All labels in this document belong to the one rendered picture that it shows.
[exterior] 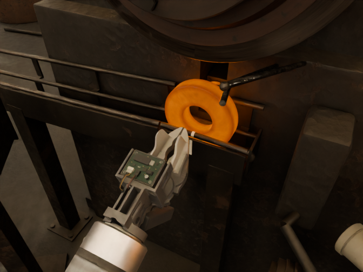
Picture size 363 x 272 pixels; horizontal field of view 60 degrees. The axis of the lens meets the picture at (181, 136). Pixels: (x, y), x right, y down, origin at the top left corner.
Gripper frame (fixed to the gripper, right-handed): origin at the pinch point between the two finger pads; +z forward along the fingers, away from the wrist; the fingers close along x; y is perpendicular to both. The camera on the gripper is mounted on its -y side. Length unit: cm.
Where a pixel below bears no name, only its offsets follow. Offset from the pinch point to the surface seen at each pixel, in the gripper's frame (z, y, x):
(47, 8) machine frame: 17.5, 6.9, 43.0
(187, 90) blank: 8.3, 2.7, 2.3
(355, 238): -5.1, -4.3, -32.0
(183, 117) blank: 6.4, -4.1, 3.1
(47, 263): -33, -67, 50
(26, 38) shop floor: 101, -111, 213
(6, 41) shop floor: 90, -108, 223
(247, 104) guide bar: 13.0, -2.7, -8.3
